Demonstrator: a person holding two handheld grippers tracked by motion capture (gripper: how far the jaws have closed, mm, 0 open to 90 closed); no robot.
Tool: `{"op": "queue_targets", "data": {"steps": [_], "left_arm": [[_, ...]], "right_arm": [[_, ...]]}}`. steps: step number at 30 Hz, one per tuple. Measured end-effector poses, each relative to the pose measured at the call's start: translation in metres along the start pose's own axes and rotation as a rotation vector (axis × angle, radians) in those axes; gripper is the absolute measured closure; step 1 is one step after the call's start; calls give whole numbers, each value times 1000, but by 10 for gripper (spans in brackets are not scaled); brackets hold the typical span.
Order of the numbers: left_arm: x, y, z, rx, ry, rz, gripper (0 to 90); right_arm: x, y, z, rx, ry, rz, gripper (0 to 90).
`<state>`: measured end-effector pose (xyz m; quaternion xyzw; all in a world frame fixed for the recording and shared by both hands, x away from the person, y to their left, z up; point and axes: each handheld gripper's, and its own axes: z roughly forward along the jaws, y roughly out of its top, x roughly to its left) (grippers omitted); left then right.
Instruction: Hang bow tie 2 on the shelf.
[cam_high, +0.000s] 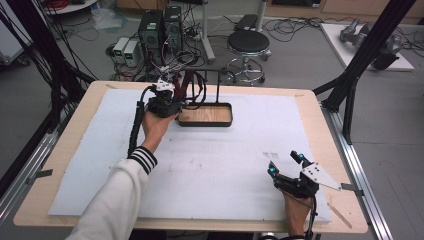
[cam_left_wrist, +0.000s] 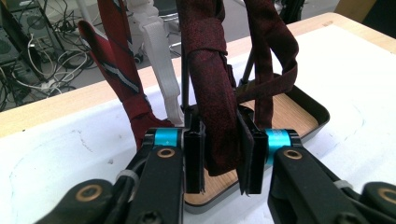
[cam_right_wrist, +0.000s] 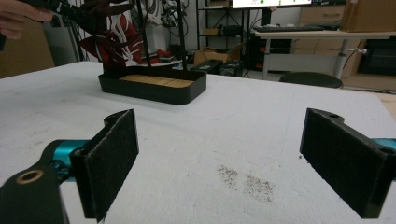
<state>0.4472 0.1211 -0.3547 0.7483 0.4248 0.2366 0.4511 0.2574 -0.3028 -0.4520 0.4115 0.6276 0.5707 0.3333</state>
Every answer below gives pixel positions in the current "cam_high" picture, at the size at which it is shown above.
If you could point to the clear plastic bag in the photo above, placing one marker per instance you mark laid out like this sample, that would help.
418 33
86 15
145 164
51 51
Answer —
108 18

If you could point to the aluminium rail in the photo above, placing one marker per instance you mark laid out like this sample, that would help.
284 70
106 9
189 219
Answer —
23 173
360 173

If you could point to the black round stool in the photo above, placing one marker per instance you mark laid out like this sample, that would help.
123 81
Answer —
248 41

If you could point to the white desk leg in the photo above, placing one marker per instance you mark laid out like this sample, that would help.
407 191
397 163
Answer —
207 36

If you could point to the thin wooden stick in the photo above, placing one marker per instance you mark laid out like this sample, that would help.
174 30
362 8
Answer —
340 215

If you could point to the black rack with wooden tray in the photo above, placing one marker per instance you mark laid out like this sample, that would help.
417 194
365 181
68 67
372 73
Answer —
205 114

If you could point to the white foam mat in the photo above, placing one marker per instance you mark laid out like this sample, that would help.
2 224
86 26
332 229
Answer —
216 173

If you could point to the computer tower units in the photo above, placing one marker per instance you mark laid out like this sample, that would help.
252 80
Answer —
150 66

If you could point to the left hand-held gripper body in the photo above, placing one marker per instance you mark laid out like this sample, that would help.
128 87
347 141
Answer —
163 101

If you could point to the black computer tower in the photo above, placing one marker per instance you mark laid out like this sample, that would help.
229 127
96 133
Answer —
150 35
173 28

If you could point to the round white table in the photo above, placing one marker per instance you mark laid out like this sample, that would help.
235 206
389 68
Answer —
68 6

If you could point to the white floor board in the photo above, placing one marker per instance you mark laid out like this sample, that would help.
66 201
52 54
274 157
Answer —
336 43

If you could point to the person's right hand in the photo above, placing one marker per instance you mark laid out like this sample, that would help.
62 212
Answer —
297 215

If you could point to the person's left hand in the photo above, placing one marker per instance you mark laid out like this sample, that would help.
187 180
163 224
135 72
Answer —
156 130

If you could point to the white power supply unit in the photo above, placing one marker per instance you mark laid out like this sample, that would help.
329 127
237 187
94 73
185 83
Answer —
131 53
120 48

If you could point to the grey metal bracket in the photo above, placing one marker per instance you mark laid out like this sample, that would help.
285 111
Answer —
351 189
40 175

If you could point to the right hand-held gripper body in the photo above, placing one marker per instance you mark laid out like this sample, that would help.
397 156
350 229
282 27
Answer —
306 183

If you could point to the flat black box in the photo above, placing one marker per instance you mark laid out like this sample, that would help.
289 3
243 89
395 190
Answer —
246 22

